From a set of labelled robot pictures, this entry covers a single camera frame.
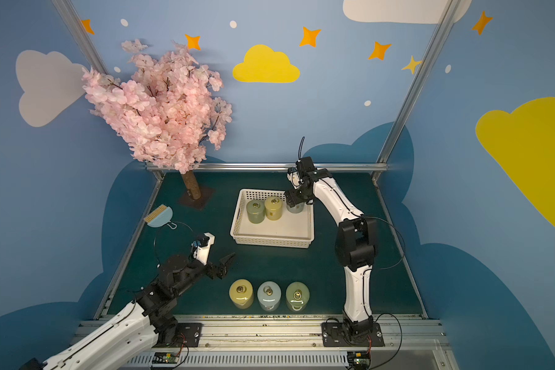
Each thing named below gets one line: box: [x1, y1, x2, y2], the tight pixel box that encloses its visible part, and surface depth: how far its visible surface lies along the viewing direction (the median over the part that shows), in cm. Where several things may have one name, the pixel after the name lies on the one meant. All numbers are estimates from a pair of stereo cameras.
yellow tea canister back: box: [264, 195, 283, 222], surface depth 101 cm
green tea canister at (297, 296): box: [285, 281, 310, 313], surface depth 78 cm
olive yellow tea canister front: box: [228, 278, 254, 310], surface depth 77 cm
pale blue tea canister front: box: [257, 280, 283, 313], surface depth 78 cm
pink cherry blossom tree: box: [81, 38, 232, 200], surface depth 73 cm
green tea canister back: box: [246, 198, 266, 225], surface depth 101 cm
